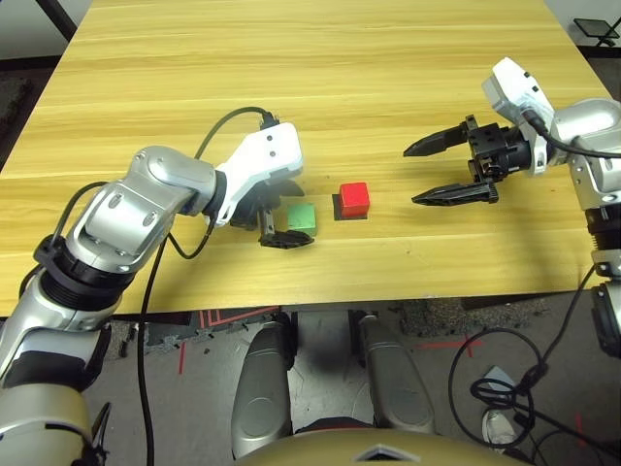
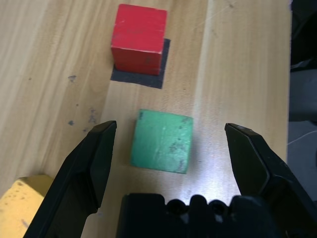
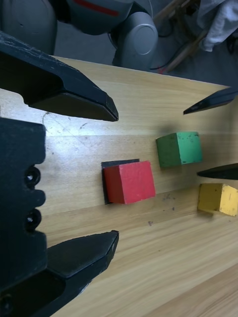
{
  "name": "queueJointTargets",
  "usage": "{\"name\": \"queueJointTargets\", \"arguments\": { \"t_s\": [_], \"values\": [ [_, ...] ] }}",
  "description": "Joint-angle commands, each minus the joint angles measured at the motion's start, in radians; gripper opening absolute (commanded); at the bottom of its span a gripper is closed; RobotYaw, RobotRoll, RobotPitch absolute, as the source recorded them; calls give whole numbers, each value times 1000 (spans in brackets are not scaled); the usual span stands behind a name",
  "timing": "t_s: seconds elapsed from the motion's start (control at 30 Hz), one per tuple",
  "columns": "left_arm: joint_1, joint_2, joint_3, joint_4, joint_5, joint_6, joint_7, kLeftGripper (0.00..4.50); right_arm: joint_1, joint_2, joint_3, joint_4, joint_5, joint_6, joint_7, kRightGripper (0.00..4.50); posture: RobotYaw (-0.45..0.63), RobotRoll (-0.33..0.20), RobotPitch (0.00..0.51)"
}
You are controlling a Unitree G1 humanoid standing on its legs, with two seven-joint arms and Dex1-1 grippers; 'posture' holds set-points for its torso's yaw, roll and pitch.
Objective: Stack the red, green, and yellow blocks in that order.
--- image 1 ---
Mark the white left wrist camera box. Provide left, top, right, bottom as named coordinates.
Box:
left=212, top=121, right=306, bottom=228

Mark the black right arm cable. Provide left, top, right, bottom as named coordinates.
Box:
left=448, top=109, right=621, bottom=466

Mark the black mat with red lines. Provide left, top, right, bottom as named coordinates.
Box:
left=196, top=306, right=281, bottom=337

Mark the red tape cross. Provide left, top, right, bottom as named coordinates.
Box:
left=414, top=333, right=485, bottom=358

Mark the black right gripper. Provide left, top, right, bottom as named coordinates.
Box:
left=402, top=115, right=535, bottom=206

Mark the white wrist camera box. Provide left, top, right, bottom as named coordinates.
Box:
left=212, top=121, right=306, bottom=228
left=481, top=56, right=557, bottom=176

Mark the black floor mat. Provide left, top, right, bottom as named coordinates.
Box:
left=0, top=70, right=62, bottom=171

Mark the gold robot torso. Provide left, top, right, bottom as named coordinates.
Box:
left=232, top=429, right=491, bottom=466

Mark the black stand with plate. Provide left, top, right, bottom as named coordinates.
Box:
left=573, top=17, right=621, bottom=49

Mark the black square marker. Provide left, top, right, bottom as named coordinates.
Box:
left=331, top=193, right=371, bottom=223

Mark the green wooden block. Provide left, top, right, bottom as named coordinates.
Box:
left=286, top=202, right=318, bottom=238

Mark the grey right robot leg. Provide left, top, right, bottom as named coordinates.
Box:
left=356, top=313, right=436, bottom=436

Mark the white sneaker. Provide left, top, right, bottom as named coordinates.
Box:
left=482, top=407, right=518, bottom=446

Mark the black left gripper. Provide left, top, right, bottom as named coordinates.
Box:
left=230, top=178, right=315, bottom=250

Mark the red wooden block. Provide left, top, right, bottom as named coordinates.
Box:
left=338, top=182, right=372, bottom=219

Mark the grey robot leg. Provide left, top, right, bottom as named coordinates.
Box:
left=356, top=313, right=436, bottom=436
left=231, top=317, right=296, bottom=460

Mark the black metal bar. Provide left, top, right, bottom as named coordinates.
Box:
left=41, top=0, right=80, bottom=40

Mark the grey card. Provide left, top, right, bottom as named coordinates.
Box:
left=484, top=366, right=515, bottom=389

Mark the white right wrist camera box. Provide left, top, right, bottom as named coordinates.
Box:
left=481, top=56, right=557, bottom=176

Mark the grey left robot leg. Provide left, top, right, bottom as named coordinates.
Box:
left=231, top=317, right=296, bottom=460

